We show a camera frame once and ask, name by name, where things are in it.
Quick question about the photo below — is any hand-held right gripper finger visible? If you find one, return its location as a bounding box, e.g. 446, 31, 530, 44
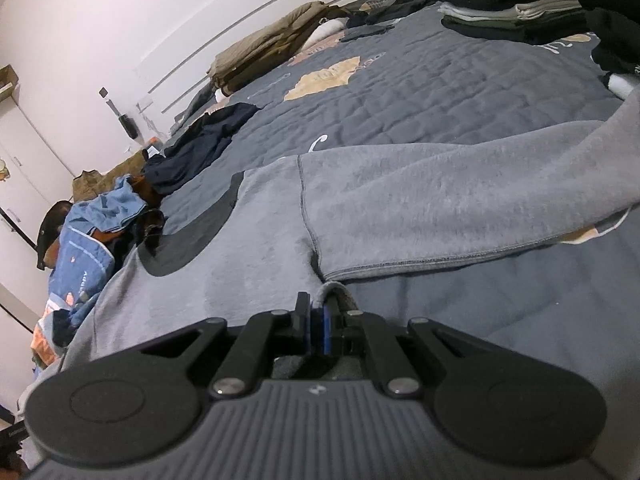
324, 302, 496, 398
142, 291, 325, 400

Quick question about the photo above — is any grey sweatshirt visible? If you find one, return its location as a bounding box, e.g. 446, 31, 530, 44
17, 104, 640, 413

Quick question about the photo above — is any black clothes pile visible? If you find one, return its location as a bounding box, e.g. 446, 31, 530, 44
565, 0, 640, 78

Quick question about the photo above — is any blue orange printed blanket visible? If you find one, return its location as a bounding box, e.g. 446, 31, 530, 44
30, 227, 117, 368

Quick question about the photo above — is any dark brown patterned garment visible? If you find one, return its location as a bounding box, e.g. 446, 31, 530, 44
92, 207, 167, 263

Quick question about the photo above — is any navy garment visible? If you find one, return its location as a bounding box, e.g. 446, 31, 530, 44
142, 101, 262, 196

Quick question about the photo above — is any blue denim garment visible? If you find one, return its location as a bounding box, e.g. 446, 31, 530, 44
65, 176, 147, 236

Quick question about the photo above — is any grey-blue quilted bedspread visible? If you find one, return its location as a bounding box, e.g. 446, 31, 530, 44
150, 0, 640, 480

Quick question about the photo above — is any khaki folded jacket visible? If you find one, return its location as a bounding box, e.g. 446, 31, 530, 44
207, 1, 358, 97

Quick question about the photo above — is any white headboard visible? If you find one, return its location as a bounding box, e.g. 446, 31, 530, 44
132, 0, 426, 126

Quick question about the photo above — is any black small garment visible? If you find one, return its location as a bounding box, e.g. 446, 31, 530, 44
362, 0, 438, 25

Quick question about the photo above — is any dark olive folded garment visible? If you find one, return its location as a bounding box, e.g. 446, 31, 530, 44
441, 14, 591, 46

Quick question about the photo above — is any cardboard box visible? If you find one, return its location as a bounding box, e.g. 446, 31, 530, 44
0, 64, 20, 107

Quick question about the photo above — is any pale folded garment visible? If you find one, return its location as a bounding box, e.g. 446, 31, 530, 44
440, 0, 587, 23

